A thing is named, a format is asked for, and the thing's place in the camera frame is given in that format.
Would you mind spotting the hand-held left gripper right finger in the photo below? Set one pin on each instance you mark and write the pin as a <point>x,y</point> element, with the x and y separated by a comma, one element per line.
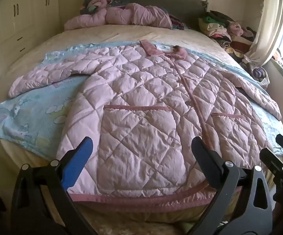
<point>205,162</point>

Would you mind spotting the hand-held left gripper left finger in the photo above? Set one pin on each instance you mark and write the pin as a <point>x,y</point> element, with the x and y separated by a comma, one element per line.
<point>76,162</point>

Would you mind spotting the pink quilted coat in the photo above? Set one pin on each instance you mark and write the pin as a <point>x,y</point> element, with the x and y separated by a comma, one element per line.
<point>141,102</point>

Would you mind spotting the basket of clothes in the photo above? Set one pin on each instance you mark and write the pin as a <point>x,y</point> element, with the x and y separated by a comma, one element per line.
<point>260,74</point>

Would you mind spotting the pile of mixed clothes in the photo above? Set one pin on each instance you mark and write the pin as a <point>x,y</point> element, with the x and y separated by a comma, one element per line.
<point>217,27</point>

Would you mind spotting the light blue printed blanket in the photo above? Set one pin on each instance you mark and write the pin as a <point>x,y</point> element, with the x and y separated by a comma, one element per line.
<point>28,117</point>

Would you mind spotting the cream curtain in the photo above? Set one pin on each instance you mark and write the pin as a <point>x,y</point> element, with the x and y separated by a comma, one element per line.
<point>268,24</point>

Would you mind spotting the bed with cream cover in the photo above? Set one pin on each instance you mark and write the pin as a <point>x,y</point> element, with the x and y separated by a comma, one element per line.
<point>95,33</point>

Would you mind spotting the cream wardrobe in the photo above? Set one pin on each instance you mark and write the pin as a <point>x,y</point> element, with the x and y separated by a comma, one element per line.
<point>14,24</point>

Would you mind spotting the crumpled pink quilted jackets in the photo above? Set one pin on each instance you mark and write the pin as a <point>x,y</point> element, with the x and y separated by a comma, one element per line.
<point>136,14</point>

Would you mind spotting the grey padded headboard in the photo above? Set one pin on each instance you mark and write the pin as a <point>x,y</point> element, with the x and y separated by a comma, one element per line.
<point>156,1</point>

